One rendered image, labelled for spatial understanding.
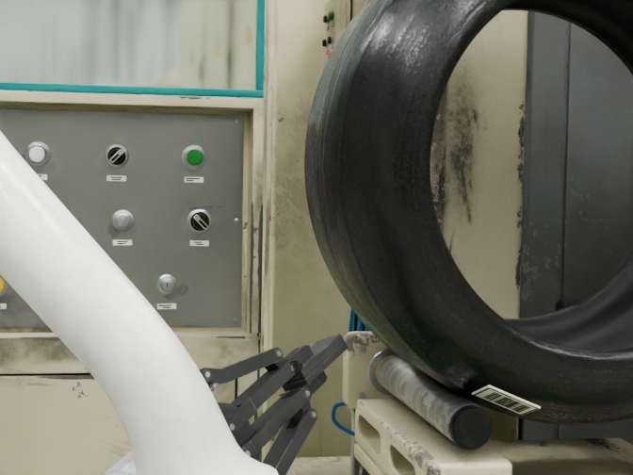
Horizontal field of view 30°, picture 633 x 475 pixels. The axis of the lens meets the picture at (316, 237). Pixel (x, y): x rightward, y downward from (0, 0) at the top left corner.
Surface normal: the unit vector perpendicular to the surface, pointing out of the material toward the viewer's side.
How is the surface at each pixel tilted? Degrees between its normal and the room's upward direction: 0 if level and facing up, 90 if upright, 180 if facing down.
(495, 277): 90
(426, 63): 85
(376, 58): 74
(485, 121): 90
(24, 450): 90
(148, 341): 59
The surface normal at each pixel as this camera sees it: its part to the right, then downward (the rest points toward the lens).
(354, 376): 0.18, 0.05
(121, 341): 0.03, -0.25
